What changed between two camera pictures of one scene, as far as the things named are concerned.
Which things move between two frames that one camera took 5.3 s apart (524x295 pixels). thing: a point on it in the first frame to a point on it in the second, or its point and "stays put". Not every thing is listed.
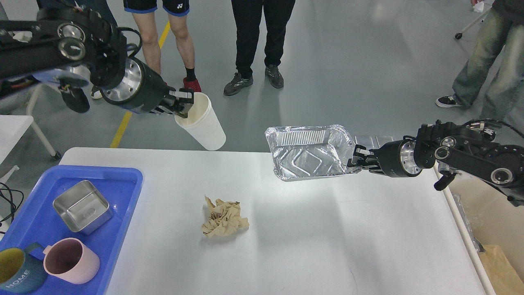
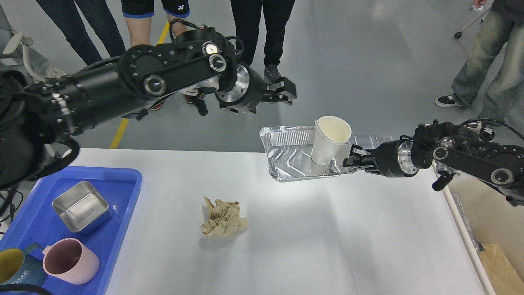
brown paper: [225, 219] stays put
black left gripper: [142, 89] to [243, 88]
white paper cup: [202, 123] to [331, 135]
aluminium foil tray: [301, 152] stays put
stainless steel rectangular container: [84, 208] stays put
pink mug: [68, 259] stays put
